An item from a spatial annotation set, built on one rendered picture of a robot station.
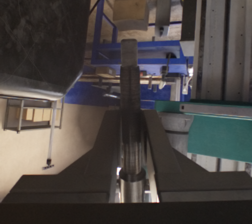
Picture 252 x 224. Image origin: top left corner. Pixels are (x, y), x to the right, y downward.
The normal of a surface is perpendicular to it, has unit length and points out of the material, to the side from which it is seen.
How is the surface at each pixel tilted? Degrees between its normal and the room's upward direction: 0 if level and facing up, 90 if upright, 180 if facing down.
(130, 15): 90
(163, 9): 90
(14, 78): 83
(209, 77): 90
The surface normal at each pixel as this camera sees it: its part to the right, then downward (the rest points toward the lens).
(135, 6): -0.28, -0.08
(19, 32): 0.93, 0.07
